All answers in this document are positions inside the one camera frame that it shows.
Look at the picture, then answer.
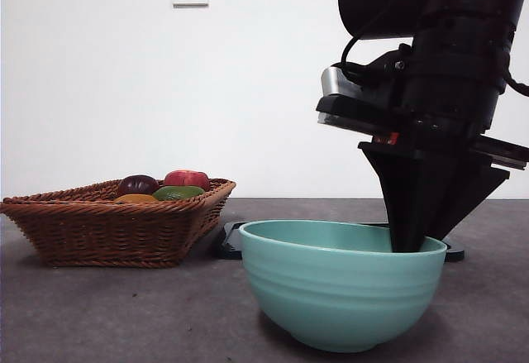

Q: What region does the teal ribbed bowl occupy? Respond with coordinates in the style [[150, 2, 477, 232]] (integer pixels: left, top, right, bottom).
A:
[[238, 219, 449, 354]]

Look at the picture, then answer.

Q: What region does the brown kiwi fruit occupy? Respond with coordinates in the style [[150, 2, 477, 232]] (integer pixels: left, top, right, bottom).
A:
[[113, 193, 160, 204]]

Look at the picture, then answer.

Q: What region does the dark teal rectangular tray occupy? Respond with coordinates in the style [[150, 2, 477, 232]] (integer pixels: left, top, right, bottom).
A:
[[212, 221, 466, 262]]

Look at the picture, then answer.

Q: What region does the red apple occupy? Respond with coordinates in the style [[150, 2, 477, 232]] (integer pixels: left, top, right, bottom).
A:
[[163, 169, 212, 192]]

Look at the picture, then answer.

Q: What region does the green avocado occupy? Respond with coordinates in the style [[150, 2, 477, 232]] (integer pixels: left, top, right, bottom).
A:
[[151, 184, 207, 202]]

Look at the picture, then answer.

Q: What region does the dark purple fruit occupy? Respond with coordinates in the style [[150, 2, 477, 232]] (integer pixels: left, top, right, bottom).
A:
[[116, 174, 160, 198]]

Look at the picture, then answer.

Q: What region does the brown wicker basket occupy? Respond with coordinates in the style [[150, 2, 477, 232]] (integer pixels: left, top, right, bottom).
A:
[[0, 177, 237, 268]]

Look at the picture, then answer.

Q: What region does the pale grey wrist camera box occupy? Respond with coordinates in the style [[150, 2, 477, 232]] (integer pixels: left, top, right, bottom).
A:
[[321, 64, 365, 98]]

